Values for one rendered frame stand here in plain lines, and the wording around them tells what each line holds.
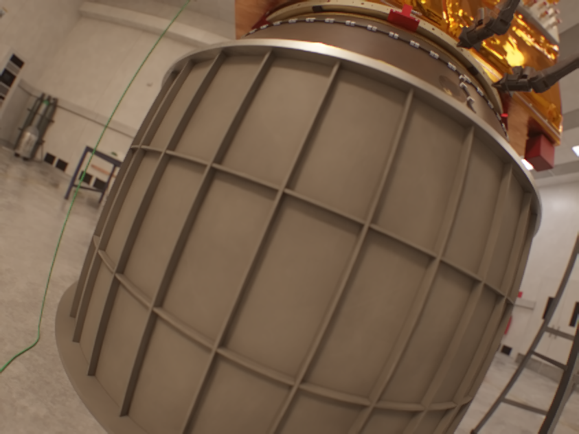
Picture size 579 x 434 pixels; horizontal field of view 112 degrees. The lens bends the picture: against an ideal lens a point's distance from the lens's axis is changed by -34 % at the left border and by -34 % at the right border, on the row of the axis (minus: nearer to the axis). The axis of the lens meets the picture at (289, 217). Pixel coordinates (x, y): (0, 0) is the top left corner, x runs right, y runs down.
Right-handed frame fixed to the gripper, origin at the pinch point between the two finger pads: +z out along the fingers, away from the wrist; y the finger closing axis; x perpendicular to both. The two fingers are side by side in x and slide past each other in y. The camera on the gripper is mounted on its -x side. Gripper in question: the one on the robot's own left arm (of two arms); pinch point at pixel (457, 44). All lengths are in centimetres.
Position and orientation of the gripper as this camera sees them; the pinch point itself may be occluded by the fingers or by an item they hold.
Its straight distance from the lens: 137.9
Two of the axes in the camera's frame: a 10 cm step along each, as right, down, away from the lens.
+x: -4.2, 9.0, 0.7
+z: -1.5, -1.5, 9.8
